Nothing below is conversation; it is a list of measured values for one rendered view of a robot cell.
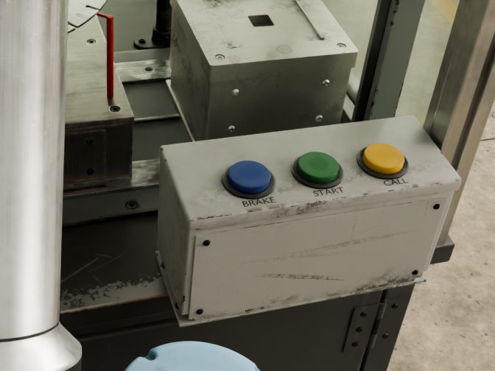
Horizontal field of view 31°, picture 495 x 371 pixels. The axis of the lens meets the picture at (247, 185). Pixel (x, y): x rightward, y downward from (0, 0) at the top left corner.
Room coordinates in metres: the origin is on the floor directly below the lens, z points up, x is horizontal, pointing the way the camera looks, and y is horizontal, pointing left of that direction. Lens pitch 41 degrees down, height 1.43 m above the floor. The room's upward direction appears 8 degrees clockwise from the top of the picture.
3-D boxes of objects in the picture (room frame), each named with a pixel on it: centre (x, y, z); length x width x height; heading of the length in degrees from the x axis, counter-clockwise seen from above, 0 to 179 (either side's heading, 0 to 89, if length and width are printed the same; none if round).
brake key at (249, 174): (0.63, 0.00, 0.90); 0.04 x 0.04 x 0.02
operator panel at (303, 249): (0.67, -0.06, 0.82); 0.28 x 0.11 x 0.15; 113
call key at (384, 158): (0.68, -0.13, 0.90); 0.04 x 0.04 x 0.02
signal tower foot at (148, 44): (1.09, 0.15, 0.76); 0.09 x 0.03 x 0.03; 113
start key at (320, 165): (0.66, -0.07, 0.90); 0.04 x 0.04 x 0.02
